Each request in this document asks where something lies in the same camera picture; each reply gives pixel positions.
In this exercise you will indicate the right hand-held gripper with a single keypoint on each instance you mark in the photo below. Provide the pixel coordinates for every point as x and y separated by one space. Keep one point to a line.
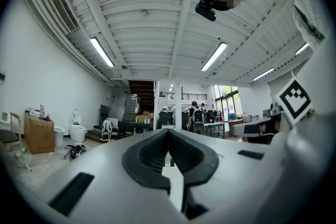
294 101

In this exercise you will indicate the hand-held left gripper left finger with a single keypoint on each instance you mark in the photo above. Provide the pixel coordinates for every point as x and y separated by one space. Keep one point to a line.
136 162

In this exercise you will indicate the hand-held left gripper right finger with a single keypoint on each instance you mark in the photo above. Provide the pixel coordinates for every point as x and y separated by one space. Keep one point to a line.
202 165

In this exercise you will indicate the black table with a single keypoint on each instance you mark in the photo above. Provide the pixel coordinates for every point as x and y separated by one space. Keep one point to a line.
134 125

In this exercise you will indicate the white table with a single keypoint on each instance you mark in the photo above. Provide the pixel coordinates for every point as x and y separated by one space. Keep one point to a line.
215 127

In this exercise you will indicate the long ceiling light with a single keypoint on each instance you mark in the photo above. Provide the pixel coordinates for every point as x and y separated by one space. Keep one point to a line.
302 48
214 56
102 51
262 74

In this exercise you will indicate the small brown cardboard box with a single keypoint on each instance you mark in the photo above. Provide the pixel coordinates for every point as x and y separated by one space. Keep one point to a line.
145 116

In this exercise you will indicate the black cabinet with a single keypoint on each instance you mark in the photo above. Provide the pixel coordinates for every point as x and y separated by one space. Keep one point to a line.
166 118

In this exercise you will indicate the black bag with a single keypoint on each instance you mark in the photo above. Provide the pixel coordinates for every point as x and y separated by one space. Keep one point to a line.
76 151

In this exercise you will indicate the white pillar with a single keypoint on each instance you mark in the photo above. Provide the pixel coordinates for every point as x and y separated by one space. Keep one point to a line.
178 105

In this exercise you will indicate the large glass window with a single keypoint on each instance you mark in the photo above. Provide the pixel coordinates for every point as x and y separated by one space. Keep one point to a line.
225 102

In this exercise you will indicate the white smart toilet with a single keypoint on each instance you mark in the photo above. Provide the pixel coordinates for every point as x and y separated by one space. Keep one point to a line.
77 128

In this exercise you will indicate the brown wooden staircase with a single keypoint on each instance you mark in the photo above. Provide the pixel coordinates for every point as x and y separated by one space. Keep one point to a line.
141 94

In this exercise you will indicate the white trash bin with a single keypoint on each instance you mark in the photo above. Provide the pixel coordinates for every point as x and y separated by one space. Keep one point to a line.
59 136

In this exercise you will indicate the large brown cardboard box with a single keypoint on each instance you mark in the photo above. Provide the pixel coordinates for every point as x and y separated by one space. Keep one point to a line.
39 135

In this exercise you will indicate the pink bottles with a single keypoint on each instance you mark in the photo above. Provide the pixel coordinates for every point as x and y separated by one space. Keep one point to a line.
42 110

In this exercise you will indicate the grey cane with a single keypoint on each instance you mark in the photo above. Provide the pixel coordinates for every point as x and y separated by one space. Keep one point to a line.
23 162

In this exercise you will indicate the ceiling air conditioner vent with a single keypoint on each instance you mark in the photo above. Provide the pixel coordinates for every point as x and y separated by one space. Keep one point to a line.
61 9

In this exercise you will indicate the wooden handrail frame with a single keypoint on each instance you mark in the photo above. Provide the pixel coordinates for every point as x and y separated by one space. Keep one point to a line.
19 123

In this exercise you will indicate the black head camera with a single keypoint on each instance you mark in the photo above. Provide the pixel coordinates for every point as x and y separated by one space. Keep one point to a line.
205 10

